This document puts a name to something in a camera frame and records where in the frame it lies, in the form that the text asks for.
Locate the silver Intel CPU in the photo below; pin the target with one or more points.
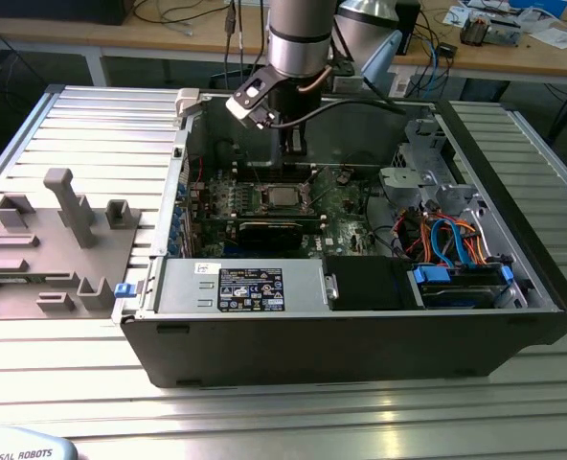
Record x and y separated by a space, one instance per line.
284 197

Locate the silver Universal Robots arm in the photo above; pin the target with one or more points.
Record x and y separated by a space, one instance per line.
300 48

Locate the black RAM slot white clips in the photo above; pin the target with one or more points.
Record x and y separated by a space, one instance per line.
264 175
264 166

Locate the CPU socket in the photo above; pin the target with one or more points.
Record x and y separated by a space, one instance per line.
263 197

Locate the copper black CPU cooler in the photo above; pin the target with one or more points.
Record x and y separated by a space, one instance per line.
475 31

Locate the black plastic bay cover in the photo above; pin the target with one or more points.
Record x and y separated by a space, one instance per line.
365 282

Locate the small white device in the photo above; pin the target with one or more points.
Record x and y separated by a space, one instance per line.
399 86

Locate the grey plastic case latch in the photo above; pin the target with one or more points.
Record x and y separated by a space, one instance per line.
188 101

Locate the green motherboard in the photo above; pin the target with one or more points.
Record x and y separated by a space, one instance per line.
341 215

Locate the grey metal disk bay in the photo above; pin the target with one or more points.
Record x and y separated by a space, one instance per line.
403 183

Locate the tall black box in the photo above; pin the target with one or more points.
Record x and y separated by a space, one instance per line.
408 29

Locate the black graphics card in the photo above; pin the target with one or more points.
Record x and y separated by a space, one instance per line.
269 236

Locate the blue card retainer tab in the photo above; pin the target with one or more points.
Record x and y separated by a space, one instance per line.
178 212
171 247
183 190
174 231

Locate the small black box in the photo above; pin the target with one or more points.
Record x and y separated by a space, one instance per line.
447 50

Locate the wooden desk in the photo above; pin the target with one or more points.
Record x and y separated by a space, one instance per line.
73 32
504 60

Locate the grey power supply unit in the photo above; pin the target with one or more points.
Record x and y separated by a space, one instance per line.
188 287

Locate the grey metal device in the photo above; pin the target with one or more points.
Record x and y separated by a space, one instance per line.
504 34

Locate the black grey PC case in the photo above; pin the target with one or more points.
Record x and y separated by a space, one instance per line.
312 350

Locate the wide black box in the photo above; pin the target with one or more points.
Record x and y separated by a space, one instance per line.
58 12

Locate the blue plastic case latch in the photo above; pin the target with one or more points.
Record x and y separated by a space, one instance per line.
123 290

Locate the blue cardboard box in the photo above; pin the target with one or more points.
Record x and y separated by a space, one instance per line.
542 6

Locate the white paper sheet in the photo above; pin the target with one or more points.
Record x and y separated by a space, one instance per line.
554 37

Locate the grey plastic parts rack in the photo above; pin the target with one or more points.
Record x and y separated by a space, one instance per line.
49 249

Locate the pale blue teach pendant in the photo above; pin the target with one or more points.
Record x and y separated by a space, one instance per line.
25 448

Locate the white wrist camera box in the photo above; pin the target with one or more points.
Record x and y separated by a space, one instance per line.
247 103

